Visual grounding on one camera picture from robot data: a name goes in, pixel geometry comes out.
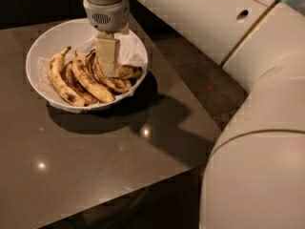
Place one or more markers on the middle long spotted banana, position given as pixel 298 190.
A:
pixel 87 80

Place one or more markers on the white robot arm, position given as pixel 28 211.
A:
pixel 255 176

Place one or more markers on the curved banana beneath top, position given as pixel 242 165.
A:
pixel 117 85

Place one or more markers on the white bowl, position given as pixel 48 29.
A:
pixel 63 35

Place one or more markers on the banana with long stem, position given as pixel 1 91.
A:
pixel 128 71

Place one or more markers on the leftmost spotted banana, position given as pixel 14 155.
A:
pixel 56 64

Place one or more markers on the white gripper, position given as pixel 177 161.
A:
pixel 106 15

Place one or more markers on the white paper bowl liner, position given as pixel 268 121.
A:
pixel 132 51

